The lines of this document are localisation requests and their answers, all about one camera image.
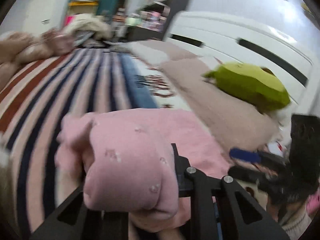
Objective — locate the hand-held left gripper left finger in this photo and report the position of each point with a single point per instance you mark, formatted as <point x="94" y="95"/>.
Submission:
<point x="75" y="221"/>

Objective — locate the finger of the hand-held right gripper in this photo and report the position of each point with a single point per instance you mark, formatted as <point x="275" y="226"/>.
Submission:
<point x="243" y="154"/>
<point x="250" y="175"/>

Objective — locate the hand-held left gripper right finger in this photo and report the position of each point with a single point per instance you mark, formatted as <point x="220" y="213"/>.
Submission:
<point x="202" y="192"/>

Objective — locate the pink dotted garment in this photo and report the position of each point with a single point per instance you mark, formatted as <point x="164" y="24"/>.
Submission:
<point x="125" y="155"/>

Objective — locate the person's right forearm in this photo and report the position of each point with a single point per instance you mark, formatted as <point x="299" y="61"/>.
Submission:
<point x="296" y="221"/>

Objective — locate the white pillow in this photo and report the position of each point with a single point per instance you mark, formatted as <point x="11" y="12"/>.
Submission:
<point x="281" y="117"/>

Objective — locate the large beige pink pillow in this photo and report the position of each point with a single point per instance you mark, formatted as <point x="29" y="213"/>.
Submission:
<point x="220" y="110"/>

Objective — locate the green avocado plush toy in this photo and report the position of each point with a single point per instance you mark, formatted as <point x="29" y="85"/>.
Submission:
<point x="250" y="85"/>

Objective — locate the white bed headboard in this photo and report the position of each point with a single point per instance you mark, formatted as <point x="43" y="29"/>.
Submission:
<point x="225" y="32"/>

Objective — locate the small beige pink pillow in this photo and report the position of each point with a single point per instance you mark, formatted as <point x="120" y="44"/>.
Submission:
<point x="162" y="51"/>

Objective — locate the striped printed bed sheet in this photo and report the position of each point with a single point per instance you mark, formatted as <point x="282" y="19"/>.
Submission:
<point x="75" y="85"/>

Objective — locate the dark tall bookshelf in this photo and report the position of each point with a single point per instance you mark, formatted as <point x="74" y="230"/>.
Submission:
<point x="178" y="5"/>

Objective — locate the cosmetics clutter on desk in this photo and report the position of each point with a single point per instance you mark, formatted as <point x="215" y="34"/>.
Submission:
<point x="145" y="20"/>

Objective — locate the pink floral cloth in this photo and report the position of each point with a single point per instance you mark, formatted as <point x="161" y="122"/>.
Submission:
<point x="58" y="42"/>

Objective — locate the beige duvet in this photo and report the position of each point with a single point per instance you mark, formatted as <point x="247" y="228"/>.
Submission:
<point x="15" y="50"/>

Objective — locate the pile of white bedding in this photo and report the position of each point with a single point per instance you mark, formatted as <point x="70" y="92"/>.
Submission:
<point x="85" y="26"/>

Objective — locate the yellow shelf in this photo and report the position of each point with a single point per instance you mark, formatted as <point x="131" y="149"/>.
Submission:
<point x="82" y="4"/>

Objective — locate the white door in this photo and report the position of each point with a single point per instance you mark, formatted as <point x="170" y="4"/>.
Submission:
<point x="47" y="5"/>

